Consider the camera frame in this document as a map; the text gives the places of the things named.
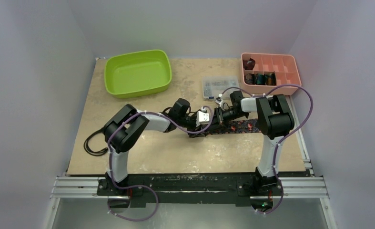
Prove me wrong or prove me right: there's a rolled dark gold tie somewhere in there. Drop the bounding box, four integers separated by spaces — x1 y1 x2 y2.
264 72 277 86

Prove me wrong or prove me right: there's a rolled teal tie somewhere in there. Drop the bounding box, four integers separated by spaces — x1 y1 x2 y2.
254 73 266 85

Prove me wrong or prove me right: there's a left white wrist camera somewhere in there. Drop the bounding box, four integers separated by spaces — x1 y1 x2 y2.
196 107 210 126

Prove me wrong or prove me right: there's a rolled dark red tie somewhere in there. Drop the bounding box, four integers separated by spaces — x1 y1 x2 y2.
243 58 256 70

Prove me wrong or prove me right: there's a black cable loop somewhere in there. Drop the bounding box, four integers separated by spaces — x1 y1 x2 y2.
83 129 109 156

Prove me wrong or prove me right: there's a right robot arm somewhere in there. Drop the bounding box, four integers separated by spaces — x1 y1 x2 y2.
209 91 294 194

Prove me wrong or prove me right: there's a pink divided organizer tray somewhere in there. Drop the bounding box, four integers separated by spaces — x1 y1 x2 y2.
240 52 302 94

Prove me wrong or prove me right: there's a purple cable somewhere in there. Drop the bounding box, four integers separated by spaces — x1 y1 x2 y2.
218 84 314 216
107 105 214 221

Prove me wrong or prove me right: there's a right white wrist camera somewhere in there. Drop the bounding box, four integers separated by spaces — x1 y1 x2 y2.
214 94 225 109

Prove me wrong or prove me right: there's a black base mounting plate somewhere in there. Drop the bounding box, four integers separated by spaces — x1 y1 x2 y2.
97 172 282 210

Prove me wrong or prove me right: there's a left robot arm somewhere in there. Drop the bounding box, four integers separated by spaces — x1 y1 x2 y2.
103 98 213 195

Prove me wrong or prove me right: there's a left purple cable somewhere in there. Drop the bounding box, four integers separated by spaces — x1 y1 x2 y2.
107 105 214 221

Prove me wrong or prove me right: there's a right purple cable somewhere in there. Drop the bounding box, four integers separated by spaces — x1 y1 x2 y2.
218 84 314 216

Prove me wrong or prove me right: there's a green plastic tub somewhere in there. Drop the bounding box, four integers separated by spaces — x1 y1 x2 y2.
104 50 172 99

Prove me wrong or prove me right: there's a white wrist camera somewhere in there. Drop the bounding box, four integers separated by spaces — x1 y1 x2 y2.
196 107 210 126
214 94 225 109

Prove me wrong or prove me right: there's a clear plastic parts box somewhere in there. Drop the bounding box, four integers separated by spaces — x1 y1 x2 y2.
202 76 240 100

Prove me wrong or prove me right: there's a dark floral patterned tie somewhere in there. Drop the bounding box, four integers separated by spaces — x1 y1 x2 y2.
203 119 261 136

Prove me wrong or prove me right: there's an aluminium frame rail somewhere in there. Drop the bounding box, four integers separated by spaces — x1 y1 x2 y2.
43 177 338 229

